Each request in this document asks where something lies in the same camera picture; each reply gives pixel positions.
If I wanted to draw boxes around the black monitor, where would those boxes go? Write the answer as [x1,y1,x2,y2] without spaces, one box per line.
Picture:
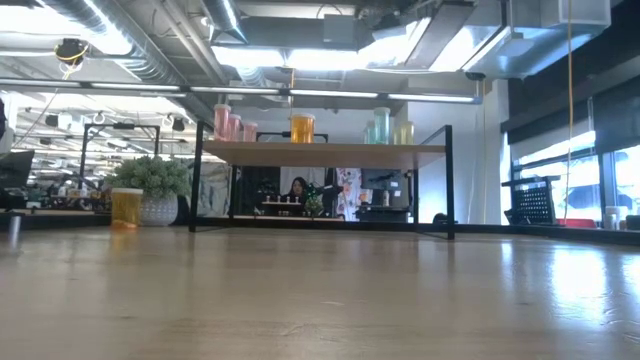
[0,149,36,210]

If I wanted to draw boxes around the large orange medicine bottle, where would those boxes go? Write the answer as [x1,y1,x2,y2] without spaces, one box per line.
[110,187,144,230]
[290,113,317,145]

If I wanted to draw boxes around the yellow black cable reel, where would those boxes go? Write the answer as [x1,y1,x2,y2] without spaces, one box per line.
[53,37,91,67]

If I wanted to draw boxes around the distant small wooden shelf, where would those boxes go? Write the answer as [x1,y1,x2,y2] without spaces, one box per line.
[261,193,304,207]

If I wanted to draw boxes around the black metal rack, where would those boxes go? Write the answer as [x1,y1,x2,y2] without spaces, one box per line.
[78,122,162,182]

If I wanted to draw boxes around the green artificial plant in pot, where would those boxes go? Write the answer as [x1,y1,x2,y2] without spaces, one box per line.
[107,155,192,228]

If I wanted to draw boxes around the colourful patterned poster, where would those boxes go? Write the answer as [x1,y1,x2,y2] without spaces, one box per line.
[337,168,363,221]

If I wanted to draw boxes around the black equipment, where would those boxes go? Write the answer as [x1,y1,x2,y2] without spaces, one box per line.
[355,168,414,222]

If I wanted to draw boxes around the black perforated basket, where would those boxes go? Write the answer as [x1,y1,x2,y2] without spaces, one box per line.
[501,175,562,226]

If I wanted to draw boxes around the small distant green plant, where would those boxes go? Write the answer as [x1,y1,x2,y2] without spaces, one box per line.
[304,194,325,219]

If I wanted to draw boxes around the white cups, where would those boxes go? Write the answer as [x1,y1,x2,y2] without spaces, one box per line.
[602,205,630,230]

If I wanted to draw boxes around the linear ceiling light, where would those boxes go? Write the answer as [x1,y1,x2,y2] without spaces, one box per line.
[384,91,484,105]
[0,78,381,99]

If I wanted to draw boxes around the person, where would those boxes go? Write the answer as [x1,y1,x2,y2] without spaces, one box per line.
[285,176,310,205]

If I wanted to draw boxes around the wooden shelf black metal frame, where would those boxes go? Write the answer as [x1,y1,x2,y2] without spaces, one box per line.
[188,119,456,241]

